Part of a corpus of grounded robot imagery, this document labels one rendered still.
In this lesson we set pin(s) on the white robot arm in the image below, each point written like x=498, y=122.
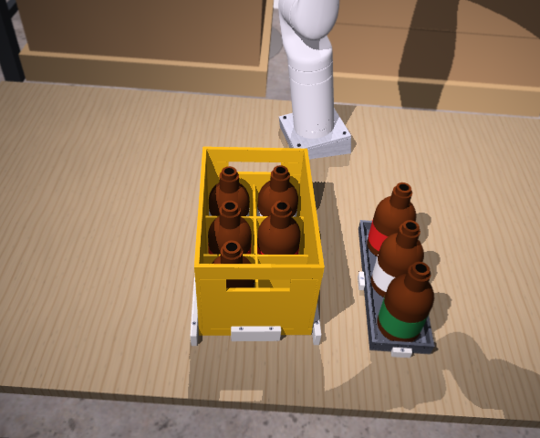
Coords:
x=304, y=28

